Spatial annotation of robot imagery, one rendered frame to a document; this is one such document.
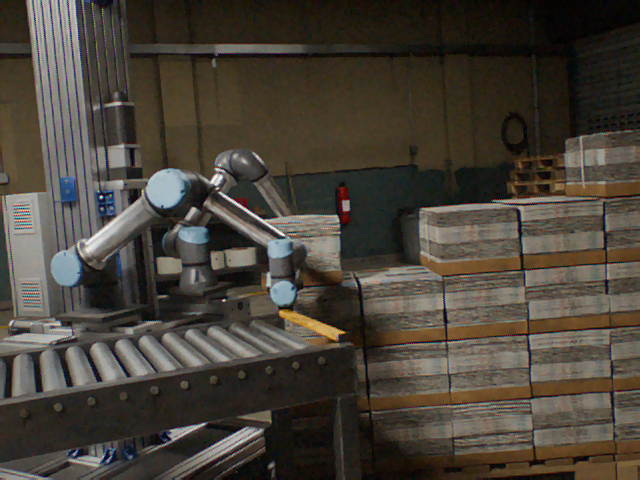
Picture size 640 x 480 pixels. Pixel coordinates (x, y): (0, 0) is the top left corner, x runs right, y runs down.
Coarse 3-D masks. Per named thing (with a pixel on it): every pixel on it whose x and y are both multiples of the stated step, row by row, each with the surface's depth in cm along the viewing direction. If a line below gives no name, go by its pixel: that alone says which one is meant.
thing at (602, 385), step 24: (360, 336) 253; (384, 336) 253; (408, 336) 253; (432, 336) 254; (456, 336) 254; (480, 336) 254; (552, 384) 256; (576, 384) 256; (600, 384) 256; (312, 408) 254; (360, 408) 255; (384, 408) 255; (432, 456) 257; (456, 456) 257; (480, 456) 257; (504, 456) 258; (528, 456) 258; (552, 456) 258; (576, 456) 258
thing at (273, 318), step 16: (224, 320) 216; (240, 320) 215; (272, 320) 218; (128, 336) 203; (160, 336) 205; (16, 352) 193; (32, 352) 192; (64, 352) 195; (112, 352) 200; (64, 368) 195; (96, 368) 199
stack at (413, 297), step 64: (320, 320) 252; (384, 320) 253; (448, 320) 254; (512, 320) 255; (384, 384) 255; (448, 384) 256; (512, 384) 256; (320, 448) 256; (384, 448) 256; (448, 448) 257; (512, 448) 258
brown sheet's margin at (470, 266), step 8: (424, 256) 277; (520, 256) 252; (424, 264) 280; (432, 264) 264; (440, 264) 251; (448, 264) 252; (456, 264) 252; (464, 264) 252; (472, 264) 252; (480, 264) 252; (488, 264) 252; (496, 264) 252; (504, 264) 252; (512, 264) 252; (520, 264) 253; (440, 272) 252; (448, 272) 252; (456, 272) 252; (464, 272) 252
